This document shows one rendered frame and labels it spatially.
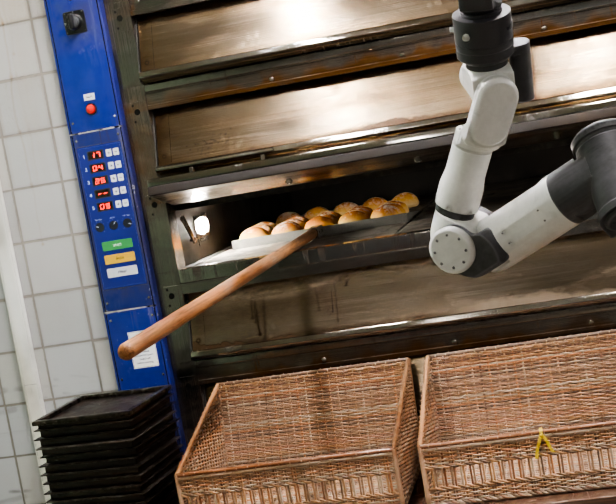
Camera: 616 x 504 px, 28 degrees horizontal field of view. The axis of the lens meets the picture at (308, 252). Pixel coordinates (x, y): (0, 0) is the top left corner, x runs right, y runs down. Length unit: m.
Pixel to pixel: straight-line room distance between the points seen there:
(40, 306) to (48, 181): 0.36
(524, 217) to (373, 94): 1.47
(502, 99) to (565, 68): 1.41
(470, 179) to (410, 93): 1.38
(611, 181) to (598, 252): 1.50
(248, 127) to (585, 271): 0.98
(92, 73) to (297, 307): 0.86
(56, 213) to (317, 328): 0.81
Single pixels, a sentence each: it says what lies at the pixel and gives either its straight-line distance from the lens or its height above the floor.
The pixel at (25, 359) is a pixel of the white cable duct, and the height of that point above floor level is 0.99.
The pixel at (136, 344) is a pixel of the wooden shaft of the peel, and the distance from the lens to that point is 2.11.
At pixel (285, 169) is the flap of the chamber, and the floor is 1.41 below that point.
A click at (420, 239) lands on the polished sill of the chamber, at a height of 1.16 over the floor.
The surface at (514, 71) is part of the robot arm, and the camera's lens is 1.97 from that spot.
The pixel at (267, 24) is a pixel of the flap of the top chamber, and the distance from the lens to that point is 3.43.
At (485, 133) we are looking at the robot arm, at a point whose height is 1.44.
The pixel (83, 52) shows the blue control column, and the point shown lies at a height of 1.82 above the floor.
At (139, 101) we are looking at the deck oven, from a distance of 3.52.
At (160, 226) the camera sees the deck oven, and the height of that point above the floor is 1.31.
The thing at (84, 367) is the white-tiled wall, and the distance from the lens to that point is 3.66.
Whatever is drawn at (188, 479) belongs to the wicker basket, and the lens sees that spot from 3.10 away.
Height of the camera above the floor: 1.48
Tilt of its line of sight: 5 degrees down
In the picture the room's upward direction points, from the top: 10 degrees counter-clockwise
